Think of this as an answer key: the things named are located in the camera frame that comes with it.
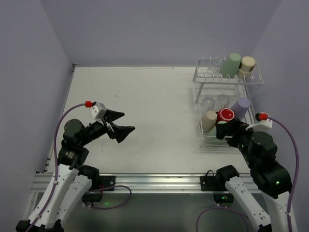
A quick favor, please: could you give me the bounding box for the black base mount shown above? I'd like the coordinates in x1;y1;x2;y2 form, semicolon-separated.
200;170;234;206
82;175;116;206

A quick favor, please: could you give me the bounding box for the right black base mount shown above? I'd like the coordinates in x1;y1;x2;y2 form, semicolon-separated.
200;170;234;206

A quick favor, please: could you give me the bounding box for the clear glass upper shelf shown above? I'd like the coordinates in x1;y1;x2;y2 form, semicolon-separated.
207;58;223;73

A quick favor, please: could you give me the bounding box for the white wire dish rack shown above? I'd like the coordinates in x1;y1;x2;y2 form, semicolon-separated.
192;57;264;148

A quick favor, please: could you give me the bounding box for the red mug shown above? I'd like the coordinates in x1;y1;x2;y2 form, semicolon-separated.
216;108;235;124

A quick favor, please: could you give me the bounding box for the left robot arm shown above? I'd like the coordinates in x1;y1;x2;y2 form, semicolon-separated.
16;103;135;232

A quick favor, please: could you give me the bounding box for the purple cup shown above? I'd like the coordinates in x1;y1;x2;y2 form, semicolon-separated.
231;98;251;119

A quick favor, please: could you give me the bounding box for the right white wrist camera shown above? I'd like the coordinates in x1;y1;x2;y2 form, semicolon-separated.
246;119;273;132

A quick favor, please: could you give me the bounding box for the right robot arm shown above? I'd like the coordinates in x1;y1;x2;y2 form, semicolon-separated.
215;114;297;232

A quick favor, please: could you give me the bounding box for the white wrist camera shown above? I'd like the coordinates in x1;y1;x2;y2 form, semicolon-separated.
90;102;107;120
246;119;273;132

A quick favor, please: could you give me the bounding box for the clear glass lower left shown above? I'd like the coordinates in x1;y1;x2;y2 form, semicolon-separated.
200;97;215;116

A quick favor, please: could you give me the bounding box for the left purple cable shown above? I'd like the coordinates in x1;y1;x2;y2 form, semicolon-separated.
24;101;132;232

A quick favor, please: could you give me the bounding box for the aluminium rail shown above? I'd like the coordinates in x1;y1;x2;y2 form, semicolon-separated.
30;173;260;194

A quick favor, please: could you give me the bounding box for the cream cup with brown band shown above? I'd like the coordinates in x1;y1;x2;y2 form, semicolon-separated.
236;56;256;79

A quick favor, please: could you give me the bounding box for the beige cup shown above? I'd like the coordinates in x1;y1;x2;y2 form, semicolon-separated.
201;110;217;132

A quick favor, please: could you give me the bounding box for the clear glass lower right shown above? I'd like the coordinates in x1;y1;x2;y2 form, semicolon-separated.
213;94;230;111

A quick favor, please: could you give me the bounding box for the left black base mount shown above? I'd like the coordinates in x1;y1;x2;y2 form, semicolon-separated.
82;175;116;206

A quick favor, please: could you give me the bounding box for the clear glass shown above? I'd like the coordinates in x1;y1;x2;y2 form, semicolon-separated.
213;94;230;111
200;97;215;116

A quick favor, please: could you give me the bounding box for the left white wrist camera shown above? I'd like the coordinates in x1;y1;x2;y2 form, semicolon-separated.
90;102;107;120

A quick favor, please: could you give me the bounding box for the tall green cup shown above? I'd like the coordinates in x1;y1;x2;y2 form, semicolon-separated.
220;53;241;78

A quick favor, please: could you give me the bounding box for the light green cup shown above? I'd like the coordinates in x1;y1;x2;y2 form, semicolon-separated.
206;126;226;145

